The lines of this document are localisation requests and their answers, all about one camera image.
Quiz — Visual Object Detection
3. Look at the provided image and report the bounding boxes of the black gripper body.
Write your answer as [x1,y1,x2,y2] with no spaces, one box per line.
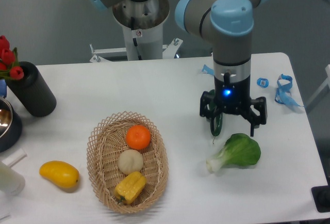
[214,73,251,120]

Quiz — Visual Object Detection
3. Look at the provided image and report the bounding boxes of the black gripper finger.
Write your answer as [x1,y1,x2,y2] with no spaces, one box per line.
[200,90,220,123]
[247,97,267,137]

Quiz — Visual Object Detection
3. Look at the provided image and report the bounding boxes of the yellow bell pepper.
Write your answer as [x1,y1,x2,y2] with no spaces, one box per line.
[114,171,146,204]

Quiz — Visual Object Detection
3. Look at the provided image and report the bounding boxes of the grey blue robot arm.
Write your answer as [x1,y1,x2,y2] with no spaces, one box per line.
[90,0,268,136]

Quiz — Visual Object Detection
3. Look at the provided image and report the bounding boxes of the woven wicker basket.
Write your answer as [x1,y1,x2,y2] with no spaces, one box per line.
[87,111,169,214]

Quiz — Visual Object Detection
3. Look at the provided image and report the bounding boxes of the dark green cucumber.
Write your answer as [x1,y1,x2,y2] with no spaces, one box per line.
[208,100,223,142]

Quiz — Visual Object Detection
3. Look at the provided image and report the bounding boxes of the round blue sticker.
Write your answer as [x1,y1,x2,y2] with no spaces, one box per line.
[257,78,269,88]

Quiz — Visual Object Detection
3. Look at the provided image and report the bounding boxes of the crumpled blue ribbon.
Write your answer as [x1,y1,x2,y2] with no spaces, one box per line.
[274,74,303,107]

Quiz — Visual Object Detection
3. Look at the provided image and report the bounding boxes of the curved blue tape strip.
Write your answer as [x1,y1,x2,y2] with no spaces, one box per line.
[201,65,214,76]

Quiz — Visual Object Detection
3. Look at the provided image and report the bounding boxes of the green bok choy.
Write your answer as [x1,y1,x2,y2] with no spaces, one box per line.
[206,133,261,173]

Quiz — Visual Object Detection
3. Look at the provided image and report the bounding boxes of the orange fruit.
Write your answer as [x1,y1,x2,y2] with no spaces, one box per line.
[125,125,151,150]

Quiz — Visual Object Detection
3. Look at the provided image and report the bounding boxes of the white steamed bun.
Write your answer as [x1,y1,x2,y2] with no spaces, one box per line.
[118,149,144,175]

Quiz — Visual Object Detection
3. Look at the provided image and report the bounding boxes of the black device at edge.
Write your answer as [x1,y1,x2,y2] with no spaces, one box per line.
[311,185,329,213]

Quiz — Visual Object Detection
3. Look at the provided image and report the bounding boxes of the yellow mango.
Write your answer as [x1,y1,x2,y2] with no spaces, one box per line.
[39,161,79,189]

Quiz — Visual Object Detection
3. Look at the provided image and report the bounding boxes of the black cylindrical vase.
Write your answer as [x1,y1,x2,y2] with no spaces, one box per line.
[6,61,57,117]

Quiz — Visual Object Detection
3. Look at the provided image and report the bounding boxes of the white paper box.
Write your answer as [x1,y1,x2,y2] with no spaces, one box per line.
[1,149,27,167]

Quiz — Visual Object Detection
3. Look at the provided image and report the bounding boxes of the black metal pot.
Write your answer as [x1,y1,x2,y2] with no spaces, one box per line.
[1,97,23,152]

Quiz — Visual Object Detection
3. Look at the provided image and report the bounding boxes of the red tulip bouquet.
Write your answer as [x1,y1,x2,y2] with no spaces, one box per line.
[1,35,24,81]

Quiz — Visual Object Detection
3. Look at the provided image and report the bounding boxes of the white plastic bottle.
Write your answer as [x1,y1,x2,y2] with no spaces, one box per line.
[1,162,25,195]

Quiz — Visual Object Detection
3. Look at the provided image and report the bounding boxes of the white metal base frame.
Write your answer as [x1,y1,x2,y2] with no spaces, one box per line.
[89,37,220,63]

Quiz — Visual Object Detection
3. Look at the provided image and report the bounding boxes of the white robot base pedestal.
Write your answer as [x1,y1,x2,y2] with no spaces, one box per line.
[112,0,170,61]

